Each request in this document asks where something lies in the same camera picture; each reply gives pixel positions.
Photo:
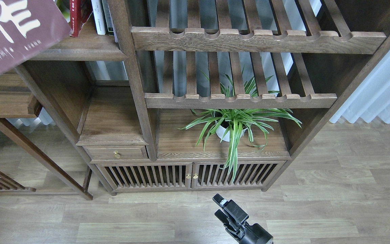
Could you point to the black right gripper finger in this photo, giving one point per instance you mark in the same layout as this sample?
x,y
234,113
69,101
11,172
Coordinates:
x,y
223,217
219,200

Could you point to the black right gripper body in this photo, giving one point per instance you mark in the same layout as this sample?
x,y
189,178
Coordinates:
x,y
235,222

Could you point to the red book with photos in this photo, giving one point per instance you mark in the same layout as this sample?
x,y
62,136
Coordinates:
x,y
80,11

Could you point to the yellow-green book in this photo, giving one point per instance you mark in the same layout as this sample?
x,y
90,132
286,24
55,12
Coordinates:
x,y
64,8

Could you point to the maroon book white characters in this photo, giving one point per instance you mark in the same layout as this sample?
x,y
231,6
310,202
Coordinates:
x,y
27,27

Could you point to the white plant pot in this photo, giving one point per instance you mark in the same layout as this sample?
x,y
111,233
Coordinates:
x,y
224,131

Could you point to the green spider plant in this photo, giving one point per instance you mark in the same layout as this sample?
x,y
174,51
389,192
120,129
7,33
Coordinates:
x,y
250,117

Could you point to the dark wooden bookshelf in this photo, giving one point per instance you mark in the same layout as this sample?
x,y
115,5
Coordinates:
x,y
174,56

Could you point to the brass drawer knob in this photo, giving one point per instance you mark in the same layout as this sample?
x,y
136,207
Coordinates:
x,y
117,155

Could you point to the pale purple upright book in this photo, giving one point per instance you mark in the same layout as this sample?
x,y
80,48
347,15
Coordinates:
x,y
111,21

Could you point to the white curtain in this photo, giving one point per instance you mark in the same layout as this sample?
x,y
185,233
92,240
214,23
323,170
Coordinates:
x,y
371,100

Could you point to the dark upright book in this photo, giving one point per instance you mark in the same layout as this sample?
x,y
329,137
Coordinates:
x,y
108,18

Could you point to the white upright book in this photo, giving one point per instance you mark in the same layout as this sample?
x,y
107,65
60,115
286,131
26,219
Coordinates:
x,y
98,14

